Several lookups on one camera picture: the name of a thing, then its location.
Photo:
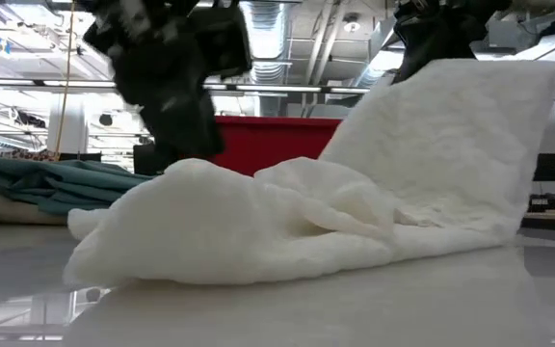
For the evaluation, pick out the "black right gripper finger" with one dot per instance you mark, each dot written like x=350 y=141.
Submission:
x=410 y=65

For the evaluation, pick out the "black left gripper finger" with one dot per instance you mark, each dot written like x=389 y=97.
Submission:
x=186 y=130

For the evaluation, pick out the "grey-teal trousers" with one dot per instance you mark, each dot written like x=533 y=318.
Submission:
x=65 y=185

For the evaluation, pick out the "white towel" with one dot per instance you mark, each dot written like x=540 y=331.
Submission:
x=306 y=217

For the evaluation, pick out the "red plastic laundry bin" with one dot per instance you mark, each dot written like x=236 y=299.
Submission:
x=277 y=144

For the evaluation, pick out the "black computer monitor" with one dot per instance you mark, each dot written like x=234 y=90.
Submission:
x=147 y=161

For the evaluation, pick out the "white pillar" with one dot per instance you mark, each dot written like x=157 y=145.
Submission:
x=68 y=125

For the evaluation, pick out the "patterned fabric bag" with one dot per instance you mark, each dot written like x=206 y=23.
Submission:
x=27 y=155

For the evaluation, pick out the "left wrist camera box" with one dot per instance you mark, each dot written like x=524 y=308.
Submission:
x=224 y=41

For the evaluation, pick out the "silver ventilation duct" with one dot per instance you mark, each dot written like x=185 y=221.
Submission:
x=265 y=48

